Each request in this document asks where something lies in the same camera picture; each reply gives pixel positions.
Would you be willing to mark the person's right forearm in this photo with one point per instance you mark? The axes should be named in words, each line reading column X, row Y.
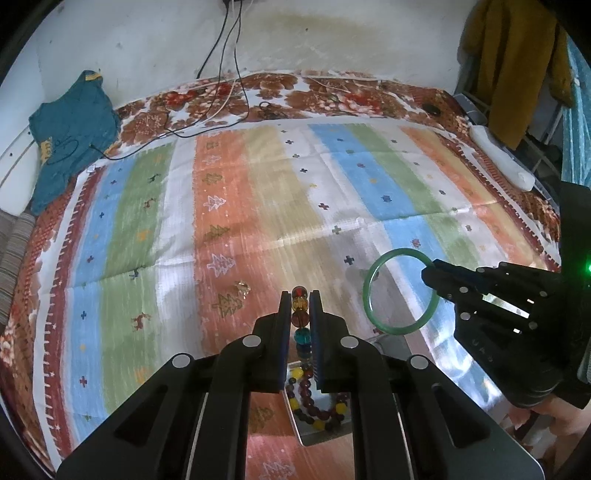
column 563, row 424

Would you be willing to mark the light blue patterned curtain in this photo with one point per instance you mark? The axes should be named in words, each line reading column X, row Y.
column 579, row 115

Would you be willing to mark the green jade bangle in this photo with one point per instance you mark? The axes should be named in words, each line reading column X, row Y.
column 368, row 290

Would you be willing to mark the grey metal rack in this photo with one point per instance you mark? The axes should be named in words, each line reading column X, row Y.
column 545, row 152

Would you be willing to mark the grey striped pillow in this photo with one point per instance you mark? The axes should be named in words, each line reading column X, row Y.
column 14, row 267

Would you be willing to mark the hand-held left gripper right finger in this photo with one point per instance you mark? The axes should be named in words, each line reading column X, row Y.
column 330, row 350

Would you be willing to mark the silver metal tin box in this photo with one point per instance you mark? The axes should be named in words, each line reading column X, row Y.
column 323, row 436

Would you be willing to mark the mustard yellow garment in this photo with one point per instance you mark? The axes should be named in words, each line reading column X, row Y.
column 512, row 69

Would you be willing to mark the striped colourful cloth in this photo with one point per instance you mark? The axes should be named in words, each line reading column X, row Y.
column 161, row 230

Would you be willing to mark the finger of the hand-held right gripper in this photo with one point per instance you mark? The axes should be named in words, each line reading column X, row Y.
column 508, row 279
column 461, row 297

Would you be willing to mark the small dark object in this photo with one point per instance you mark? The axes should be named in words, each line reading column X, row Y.
column 267, row 109

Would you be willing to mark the teal shirt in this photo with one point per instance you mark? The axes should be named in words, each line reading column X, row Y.
column 74, row 129

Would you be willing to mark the small gold charm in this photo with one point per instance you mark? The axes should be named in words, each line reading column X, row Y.
column 243, row 289

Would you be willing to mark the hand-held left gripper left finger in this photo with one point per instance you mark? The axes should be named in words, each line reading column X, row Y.
column 272, row 350

